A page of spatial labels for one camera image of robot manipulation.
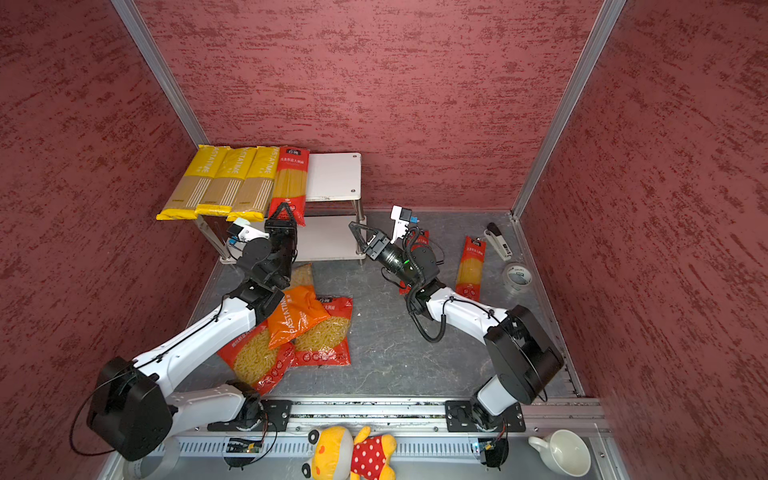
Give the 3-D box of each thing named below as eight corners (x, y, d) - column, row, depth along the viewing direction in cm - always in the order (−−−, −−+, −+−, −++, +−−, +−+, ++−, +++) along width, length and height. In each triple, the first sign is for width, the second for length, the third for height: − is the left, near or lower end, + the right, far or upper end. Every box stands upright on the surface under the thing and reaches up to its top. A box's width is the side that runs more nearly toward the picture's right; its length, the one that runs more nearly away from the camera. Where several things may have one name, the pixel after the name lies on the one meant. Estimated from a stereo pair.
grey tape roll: (504, 292, 100) (508, 287, 97) (498, 269, 106) (501, 263, 103) (533, 292, 100) (537, 287, 97) (525, 269, 106) (529, 263, 103)
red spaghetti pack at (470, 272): (454, 294, 99) (455, 289, 97) (463, 241, 114) (465, 235, 112) (478, 300, 98) (480, 296, 95) (484, 245, 113) (486, 240, 110)
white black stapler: (500, 261, 108) (504, 254, 105) (482, 231, 118) (485, 223, 114) (509, 259, 109) (513, 252, 106) (491, 229, 119) (494, 221, 115)
